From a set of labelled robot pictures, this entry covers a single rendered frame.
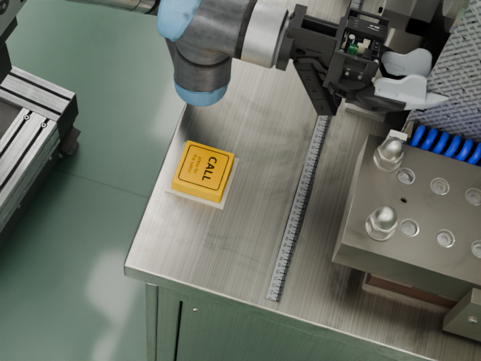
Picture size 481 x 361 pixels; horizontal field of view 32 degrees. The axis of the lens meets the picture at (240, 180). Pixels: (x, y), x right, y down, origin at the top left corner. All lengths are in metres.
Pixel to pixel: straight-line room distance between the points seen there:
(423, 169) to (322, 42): 0.21
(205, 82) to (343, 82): 0.19
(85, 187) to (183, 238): 1.07
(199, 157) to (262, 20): 0.24
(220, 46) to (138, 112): 1.27
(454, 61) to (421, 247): 0.22
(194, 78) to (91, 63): 1.29
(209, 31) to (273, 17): 0.08
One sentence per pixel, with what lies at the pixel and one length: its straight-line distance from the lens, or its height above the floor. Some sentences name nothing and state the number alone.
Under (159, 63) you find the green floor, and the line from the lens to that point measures 2.36.
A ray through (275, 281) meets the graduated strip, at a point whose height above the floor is 0.90.
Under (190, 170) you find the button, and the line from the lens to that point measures 1.14.
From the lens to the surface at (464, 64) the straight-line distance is 1.00.
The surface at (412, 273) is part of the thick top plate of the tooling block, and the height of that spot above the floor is 1.01.
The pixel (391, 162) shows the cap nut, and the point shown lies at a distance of 1.04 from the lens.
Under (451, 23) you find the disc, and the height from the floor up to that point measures 1.22.
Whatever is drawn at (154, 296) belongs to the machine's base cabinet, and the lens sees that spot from 1.18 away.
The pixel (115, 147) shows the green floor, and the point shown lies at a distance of 2.22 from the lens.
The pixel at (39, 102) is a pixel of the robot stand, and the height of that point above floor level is 0.23.
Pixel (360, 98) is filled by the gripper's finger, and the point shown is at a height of 1.10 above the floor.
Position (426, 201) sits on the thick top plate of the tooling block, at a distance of 1.05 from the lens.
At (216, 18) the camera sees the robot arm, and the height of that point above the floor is 1.14.
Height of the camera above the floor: 1.93
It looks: 62 degrees down
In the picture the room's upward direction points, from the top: 12 degrees clockwise
